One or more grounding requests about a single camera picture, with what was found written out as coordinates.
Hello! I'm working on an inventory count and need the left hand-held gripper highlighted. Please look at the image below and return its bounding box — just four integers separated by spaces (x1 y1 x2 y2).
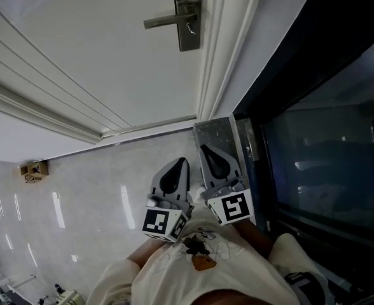
141 156 195 243

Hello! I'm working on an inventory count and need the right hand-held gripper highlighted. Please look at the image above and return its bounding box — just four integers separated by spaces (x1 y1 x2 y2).
198 144 256 227

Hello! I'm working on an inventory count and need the person's left forearm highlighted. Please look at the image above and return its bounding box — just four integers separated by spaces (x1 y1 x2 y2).
125 237 172 268

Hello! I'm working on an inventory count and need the person's right forearm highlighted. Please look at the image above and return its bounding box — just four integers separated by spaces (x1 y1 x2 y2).
234 220 274 261

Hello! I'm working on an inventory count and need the black framed glass door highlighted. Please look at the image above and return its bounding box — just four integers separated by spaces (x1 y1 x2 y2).
233 0 374 305

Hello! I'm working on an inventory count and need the white door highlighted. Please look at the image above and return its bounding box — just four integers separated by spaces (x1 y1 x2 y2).
0 0 209 138

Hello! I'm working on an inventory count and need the cream printed t-shirt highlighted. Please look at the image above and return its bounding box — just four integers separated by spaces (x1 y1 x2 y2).
87 187 329 305

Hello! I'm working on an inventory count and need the person's bare neck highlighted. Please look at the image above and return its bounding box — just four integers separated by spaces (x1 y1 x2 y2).
191 289 272 305

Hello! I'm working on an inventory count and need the small cardboard box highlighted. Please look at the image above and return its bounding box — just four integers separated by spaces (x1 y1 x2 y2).
19 159 50 184

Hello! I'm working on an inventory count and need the white ribbed appliance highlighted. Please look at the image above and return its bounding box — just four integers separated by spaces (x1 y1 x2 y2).
53 283 81 305

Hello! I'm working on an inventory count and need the white metal railing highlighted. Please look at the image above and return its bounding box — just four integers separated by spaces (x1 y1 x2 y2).
0 273 37 305

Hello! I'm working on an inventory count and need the black grey shoulder strap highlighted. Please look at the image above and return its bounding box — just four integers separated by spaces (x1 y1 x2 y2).
284 271 326 305

